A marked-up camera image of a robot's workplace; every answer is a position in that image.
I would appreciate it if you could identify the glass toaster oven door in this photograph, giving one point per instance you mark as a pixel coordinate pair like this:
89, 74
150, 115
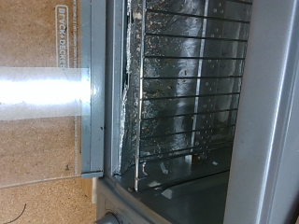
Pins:
96, 93

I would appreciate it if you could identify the wooden box under oven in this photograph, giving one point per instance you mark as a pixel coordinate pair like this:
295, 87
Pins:
88, 191

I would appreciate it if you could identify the silver toaster oven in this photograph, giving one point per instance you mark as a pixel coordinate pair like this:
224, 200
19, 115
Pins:
264, 124

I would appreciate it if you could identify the aluminium foil lined tray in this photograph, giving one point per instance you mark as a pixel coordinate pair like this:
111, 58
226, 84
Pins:
130, 102

